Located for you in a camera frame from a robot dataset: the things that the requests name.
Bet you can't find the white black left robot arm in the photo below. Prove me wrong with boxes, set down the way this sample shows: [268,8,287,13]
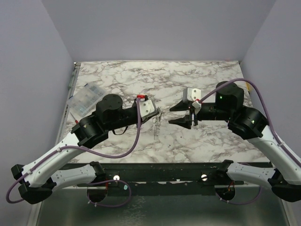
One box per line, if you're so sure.
[11,94,159,204]

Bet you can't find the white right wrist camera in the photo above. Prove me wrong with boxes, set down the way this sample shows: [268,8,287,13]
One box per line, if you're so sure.
[182,87,201,113]

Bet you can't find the clear plastic screw organizer box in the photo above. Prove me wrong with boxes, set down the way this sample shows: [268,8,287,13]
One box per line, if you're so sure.
[67,82,108,118]

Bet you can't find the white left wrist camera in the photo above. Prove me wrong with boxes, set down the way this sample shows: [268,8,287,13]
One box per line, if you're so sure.
[140,99,157,118]

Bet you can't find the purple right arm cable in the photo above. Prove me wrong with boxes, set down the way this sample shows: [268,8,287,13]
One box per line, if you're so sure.
[194,78,301,205]

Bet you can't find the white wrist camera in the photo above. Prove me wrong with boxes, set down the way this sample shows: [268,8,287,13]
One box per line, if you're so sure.
[140,99,157,118]
[182,87,201,113]

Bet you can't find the aluminium rail left edge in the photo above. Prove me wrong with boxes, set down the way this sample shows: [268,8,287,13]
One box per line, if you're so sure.
[52,62,80,153]

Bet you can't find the silver metal keyring holder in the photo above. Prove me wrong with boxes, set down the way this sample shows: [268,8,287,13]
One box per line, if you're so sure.
[153,108,162,140]

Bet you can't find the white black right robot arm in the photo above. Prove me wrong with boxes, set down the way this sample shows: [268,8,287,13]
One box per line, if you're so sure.
[169,80,301,202]

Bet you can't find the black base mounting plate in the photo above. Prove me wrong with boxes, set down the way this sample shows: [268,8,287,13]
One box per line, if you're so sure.
[70,162,245,196]

